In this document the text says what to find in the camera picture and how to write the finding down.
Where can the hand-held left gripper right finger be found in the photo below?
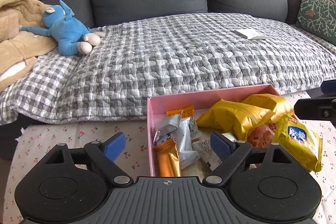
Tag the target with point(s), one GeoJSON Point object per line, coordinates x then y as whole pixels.
{"type": "Point", "coordinates": [220, 145]}

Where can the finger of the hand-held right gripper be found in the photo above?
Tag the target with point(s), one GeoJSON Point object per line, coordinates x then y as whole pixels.
{"type": "Point", "coordinates": [312, 108]}
{"type": "Point", "coordinates": [329, 86]}

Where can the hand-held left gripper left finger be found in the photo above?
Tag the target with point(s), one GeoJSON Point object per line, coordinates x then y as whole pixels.
{"type": "Point", "coordinates": [114, 145]}

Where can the white green-print nut packet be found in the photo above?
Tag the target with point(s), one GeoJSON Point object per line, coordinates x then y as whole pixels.
{"type": "Point", "coordinates": [204, 150]}

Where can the large yellow snack packet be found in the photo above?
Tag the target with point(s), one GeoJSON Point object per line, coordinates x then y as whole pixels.
{"type": "Point", "coordinates": [231, 119]}
{"type": "Point", "coordinates": [273, 104]}

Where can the small grey orange snack packet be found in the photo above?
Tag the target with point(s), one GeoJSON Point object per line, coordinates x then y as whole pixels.
{"type": "Point", "coordinates": [193, 127]}

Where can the white black-print snack packet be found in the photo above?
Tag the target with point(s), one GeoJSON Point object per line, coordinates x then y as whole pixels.
{"type": "Point", "coordinates": [186, 148]}

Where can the yellow square cracker packet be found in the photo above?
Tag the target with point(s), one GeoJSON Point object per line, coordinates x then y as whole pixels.
{"type": "Point", "coordinates": [296, 142]}

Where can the pink rice crisp bar packet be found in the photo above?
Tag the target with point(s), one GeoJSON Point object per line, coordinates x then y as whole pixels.
{"type": "Point", "coordinates": [260, 134]}

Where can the pink-lined white cardboard box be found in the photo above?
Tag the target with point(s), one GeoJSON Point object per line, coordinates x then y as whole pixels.
{"type": "Point", "coordinates": [199, 100]}

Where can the long orange bar packet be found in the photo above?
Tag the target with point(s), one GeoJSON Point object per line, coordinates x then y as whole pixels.
{"type": "Point", "coordinates": [168, 161]}

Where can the cherry-print tablecloth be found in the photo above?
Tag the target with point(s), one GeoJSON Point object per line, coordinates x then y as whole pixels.
{"type": "Point", "coordinates": [65, 134]}

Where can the green branch-print cushion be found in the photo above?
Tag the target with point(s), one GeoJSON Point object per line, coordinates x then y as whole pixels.
{"type": "Point", "coordinates": [317, 16]}

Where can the white tissue packet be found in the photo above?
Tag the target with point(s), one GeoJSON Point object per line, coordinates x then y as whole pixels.
{"type": "Point", "coordinates": [249, 33]}

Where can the grey checkered quilt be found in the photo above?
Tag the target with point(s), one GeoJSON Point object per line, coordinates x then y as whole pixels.
{"type": "Point", "coordinates": [170, 61]}

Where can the blue plush toy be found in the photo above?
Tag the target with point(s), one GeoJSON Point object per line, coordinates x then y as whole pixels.
{"type": "Point", "coordinates": [68, 29]}

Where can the beige fleece blanket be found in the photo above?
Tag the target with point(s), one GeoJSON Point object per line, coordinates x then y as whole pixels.
{"type": "Point", "coordinates": [15, 37]}

